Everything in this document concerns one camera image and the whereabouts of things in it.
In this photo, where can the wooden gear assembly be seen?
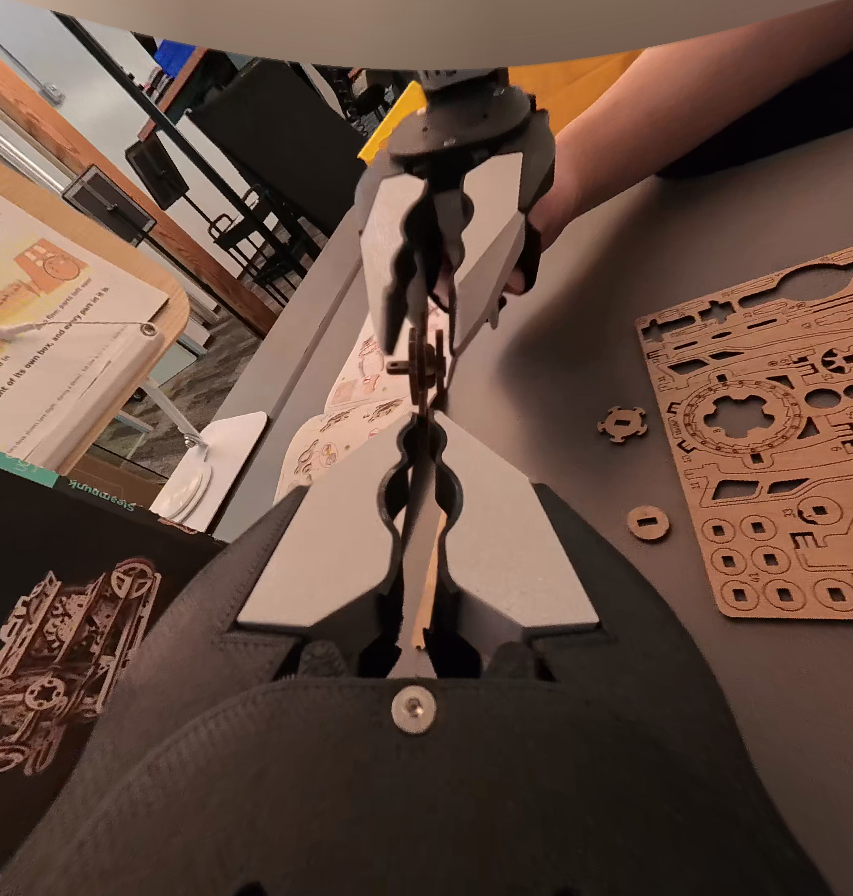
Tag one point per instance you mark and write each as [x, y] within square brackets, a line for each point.
[419, 367]

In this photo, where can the small notched wooden gear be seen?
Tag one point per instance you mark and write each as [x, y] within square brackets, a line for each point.
[607, 420]

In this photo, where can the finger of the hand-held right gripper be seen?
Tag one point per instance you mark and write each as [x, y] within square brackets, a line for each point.
[384, 245]
[496, 224]

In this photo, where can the yellow panel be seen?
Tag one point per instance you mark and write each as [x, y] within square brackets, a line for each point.
[573, 84]

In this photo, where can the black chair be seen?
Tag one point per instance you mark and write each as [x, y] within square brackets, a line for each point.
[272, 133]

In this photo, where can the black model kit box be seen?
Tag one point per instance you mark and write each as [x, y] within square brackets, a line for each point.
[20, 546]

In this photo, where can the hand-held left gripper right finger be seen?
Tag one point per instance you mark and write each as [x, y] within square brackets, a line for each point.
[517, 560]

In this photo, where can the white stand base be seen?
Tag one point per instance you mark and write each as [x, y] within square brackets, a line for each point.
[237, 441]

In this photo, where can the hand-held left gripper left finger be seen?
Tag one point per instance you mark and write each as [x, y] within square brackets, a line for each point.
[321, 560]

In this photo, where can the laser-cut wooden parts sheet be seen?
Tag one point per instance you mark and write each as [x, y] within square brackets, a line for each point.
[769, 476]

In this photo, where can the model instruction booklet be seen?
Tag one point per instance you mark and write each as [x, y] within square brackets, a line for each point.
[356, 392]

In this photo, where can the instruction sheet on stand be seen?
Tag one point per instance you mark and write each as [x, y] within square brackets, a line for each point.
[104, 238]

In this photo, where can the person's right forearm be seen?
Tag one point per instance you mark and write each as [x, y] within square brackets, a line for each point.
[678, 119]

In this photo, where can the black framed box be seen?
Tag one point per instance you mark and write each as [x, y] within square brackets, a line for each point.
[157, 168]
[107, 203]

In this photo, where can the thin wooden stick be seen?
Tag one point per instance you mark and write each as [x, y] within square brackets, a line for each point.
[430, 574]

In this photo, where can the blue bin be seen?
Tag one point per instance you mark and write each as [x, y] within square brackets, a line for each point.
[181, 54]

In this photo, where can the round slotted wooden washer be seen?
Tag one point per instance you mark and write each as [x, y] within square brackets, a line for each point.
[636, 530]

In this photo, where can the wooden ledge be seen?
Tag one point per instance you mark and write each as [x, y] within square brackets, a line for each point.
[188, 252]

